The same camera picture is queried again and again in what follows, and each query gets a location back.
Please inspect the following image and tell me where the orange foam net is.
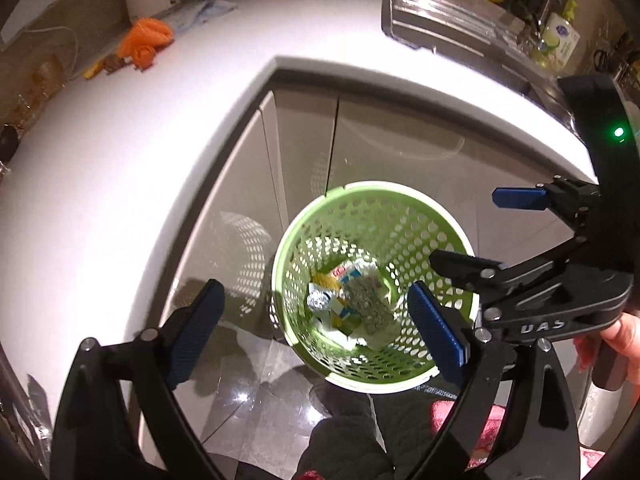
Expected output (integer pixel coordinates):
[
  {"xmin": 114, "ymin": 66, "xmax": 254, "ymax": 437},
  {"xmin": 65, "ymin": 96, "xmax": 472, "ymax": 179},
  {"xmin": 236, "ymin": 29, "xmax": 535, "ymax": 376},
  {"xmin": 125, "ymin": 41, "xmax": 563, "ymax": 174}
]
[{"xmin": 116, "ymin": 16, "xmax": 176, "ymax": 69}]

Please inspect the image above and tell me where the white power cable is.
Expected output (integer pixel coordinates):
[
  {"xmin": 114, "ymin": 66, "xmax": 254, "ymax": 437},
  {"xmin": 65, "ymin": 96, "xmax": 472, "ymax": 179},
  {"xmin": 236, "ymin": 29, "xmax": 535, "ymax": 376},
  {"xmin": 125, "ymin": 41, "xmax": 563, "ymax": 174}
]
[{"xmin": 29, "ymin": 26, "xmax": 82, "ymax": 82}]

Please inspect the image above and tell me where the white wall socket cover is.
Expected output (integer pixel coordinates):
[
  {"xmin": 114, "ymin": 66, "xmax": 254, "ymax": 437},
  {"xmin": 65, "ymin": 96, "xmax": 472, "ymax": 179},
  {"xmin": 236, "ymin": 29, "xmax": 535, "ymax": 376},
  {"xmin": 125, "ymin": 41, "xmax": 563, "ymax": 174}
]
[{"xmin": 0, "ymin": 0, "xmax": 67, "ymax": 44}]

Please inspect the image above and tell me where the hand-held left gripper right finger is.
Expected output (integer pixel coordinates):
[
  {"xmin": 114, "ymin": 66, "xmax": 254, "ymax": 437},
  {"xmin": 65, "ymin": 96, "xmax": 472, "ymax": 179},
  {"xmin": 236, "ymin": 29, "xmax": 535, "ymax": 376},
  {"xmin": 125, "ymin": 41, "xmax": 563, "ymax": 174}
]
[{"xmin": 406, "ymin": 280, "xmax": 582, "ymax": 480}]

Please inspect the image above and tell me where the white sponge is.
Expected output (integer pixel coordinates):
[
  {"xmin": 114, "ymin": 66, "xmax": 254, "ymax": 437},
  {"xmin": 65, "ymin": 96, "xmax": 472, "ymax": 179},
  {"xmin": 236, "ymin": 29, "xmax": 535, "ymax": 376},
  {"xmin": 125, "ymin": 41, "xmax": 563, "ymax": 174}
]
[{"xmin": 344, "ymin": 279, "xmax": 397, "ymax": 349}]

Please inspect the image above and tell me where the person's right hand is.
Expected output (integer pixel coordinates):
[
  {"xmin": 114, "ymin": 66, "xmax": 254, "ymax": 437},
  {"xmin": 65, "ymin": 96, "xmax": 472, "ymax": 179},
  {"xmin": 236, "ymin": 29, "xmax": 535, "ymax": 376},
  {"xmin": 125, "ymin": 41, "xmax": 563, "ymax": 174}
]
[{"xmin": 572, "ymin": 309, "xmax": 640, "ymax": 374}]

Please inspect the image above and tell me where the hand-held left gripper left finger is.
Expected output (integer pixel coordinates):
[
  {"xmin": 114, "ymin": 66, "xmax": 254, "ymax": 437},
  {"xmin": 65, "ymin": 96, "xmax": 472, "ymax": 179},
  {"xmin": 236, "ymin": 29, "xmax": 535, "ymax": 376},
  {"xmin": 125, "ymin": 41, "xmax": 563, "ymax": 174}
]
[{"xmin": 50, "ymin": 278, "xmax": 227, "ymax": 480}]

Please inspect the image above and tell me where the amber glass mug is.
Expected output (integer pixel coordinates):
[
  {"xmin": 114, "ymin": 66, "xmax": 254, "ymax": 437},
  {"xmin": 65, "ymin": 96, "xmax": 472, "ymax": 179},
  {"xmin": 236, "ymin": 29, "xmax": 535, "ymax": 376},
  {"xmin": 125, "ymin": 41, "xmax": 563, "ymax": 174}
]
[{"xmin": 29, "ymin": 61, "xmax": 69, "ymax": 97}]

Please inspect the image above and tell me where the dish soap bottle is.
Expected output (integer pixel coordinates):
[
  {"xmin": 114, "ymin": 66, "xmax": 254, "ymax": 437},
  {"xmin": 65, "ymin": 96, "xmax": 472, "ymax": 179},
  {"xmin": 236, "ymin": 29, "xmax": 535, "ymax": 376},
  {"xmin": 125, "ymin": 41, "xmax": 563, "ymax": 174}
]
[{"xmin": 529, "ymin": 0, "xmax": 582, "ymax": 69}]

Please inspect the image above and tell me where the pink slipper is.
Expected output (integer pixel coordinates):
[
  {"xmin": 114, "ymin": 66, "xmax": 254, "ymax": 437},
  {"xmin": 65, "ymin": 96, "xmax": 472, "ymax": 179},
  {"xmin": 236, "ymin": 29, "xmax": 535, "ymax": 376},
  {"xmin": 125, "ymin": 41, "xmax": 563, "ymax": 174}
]
[
  {"xmin": 579, "ymin": 446, "xmax": 614, "ymax": 480},
  {"xmin": 431, "ymin": 398, "xmax": 507, "ymax": 467}
]

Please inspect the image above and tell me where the person's dark trouser leg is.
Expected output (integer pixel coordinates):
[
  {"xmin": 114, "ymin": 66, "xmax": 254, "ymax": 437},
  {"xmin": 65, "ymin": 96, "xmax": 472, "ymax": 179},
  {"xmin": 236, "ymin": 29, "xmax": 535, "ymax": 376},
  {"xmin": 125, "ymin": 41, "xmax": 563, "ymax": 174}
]
[{"xmin": 294, "ymin": 399, "xmax": 452, "ymax": 480}]

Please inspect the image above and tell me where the plastic-wrapped stove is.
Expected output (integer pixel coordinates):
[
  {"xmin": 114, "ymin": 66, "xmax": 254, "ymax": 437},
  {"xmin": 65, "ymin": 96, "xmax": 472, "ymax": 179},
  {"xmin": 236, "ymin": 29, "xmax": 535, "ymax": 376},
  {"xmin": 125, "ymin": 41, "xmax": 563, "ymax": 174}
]
[{"xmin": 0, "ymin": 340, "xmax": 53, "ymax": 480}]

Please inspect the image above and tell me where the glass teapot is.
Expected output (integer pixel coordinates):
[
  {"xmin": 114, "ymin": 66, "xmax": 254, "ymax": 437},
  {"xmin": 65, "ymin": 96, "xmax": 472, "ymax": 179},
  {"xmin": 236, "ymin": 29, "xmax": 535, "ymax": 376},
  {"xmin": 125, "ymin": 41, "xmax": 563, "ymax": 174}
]
[{"xmin": 9, "ymin": 91, "xmax": 52, "ymax": 127}]

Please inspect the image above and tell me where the pale blue plastic wrapper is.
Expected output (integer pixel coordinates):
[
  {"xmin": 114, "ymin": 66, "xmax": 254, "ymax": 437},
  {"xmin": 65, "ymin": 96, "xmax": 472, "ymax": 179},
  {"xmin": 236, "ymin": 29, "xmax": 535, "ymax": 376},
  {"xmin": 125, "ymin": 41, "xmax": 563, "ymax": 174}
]
[{"xmin": 164, "ymin": 0, "xmax": 239, "ymax": 37}]

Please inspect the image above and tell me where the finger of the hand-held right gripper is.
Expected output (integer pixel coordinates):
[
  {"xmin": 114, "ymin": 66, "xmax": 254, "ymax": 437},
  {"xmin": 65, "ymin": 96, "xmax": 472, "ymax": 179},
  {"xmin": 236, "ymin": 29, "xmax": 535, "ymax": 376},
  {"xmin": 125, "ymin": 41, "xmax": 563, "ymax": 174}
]
[
  {"xmin": 429, "ymin": 236, "xmax": 589, "ymax": 307},
  {"xmin": 491, "ymin": 176, "xmax": 602, "ymax": 242}
]

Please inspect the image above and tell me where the green plastic basket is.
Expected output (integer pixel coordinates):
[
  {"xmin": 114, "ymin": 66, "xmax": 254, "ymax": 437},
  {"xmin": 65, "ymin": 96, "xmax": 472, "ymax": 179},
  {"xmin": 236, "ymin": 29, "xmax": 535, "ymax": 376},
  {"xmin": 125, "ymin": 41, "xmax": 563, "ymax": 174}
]
[{"xmin": 269, "ymin": 179, "xmax": 482, "ymax": 394}]

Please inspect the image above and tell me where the yellow peel piece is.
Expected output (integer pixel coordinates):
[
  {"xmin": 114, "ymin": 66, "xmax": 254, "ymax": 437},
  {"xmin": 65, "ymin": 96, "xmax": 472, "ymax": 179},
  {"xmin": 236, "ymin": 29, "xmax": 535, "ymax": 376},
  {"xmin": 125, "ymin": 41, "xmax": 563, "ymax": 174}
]
[{"xmin": 81, "ymin": 59, "xmax": 109, "ymax": 81}]

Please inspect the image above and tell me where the grey cabinet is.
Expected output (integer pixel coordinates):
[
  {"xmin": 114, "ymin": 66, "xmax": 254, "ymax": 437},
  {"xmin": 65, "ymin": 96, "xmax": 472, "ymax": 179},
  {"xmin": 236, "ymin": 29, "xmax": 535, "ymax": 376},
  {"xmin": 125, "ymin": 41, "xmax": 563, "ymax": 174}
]
[{"xmin": 165, "ymin": 67, "xmax": 598, "ymax": 361}]

